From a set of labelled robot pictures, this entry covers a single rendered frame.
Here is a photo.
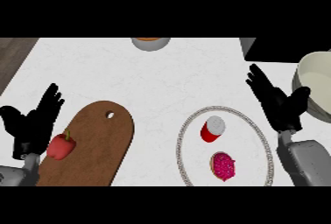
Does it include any black appliance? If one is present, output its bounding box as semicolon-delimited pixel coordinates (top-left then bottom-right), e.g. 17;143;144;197
240;38;331;64

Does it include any red bell pepper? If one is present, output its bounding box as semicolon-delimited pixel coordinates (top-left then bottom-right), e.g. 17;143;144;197
46;129;79;161

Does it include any large pale bowl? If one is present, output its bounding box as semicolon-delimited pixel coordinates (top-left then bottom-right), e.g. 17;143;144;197
291;51;331;124

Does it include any white round placemat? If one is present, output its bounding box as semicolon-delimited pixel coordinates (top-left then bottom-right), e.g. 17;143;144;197
175;105;275;187

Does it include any grey cup with orange top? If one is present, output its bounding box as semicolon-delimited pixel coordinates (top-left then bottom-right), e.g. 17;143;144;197
130;38;172;53

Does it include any pink frosted donut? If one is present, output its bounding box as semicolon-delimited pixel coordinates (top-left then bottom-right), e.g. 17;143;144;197
210;151;238;182

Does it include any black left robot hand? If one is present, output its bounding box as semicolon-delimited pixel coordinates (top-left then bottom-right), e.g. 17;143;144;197
0;82;67;161

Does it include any brown wooden cutting board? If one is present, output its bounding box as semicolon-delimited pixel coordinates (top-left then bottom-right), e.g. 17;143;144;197
36;100;136;187

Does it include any red can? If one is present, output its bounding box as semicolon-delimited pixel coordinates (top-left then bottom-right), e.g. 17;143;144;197
200;115;228;144

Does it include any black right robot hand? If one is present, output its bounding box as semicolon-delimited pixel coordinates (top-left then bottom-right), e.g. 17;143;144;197
244;63;312;132

